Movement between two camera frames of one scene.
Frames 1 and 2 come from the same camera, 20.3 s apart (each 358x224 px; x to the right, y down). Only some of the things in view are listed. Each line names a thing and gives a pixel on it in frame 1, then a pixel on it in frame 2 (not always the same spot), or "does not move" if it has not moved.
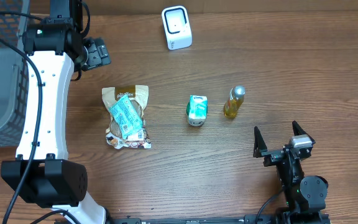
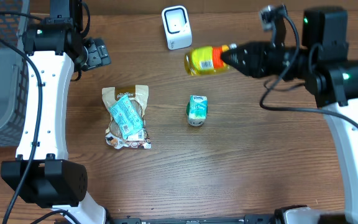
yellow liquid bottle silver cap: x=236 y=98 -> x=207 y=60
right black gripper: x=273 y=155 -> x=254 y=61
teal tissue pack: x=128 y=119 does not move
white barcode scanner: x=178 y=27 does not move
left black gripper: x=99 y=54 does not move
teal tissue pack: x=197 y=110 does not move
